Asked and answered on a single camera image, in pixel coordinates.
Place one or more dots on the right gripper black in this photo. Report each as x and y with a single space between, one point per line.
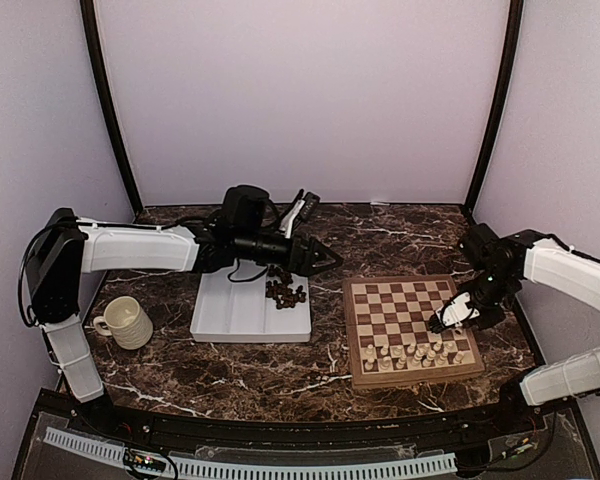
494 318

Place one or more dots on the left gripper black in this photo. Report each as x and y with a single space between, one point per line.
305 265

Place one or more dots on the white chess piece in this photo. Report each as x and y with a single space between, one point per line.
401 362
430 356
443 358

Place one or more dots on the white plastic divided tray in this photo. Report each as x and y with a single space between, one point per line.
240 313

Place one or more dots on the wooden chess board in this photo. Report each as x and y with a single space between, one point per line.
395 311

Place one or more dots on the white rook among dark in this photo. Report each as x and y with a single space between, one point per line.
369 364

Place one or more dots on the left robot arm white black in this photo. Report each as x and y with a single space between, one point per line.
69 248

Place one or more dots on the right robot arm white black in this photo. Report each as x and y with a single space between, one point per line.
560 290

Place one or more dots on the dark chess pieces pile upper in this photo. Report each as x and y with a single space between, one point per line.
275 271

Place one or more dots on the dark chess pieces pile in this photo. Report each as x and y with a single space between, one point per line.
275 271
284 295

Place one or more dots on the dark chess pieces pile lower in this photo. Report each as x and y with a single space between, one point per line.
284 295

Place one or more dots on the white chess queen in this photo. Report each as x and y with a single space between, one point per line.
418 357

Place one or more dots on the cream ribbed ceramic mug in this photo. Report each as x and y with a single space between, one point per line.
126 322

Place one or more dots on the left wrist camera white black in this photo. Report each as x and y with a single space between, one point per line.
300 210

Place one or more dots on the black front rail base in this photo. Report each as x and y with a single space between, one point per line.
493 441

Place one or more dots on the white slotted cable duct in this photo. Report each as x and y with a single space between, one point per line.
224 463

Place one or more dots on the black left frame post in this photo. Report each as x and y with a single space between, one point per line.
105 97

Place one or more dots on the black frame post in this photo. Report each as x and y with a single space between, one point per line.
105 97
505 71

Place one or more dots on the black right frame post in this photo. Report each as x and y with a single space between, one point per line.
505 71

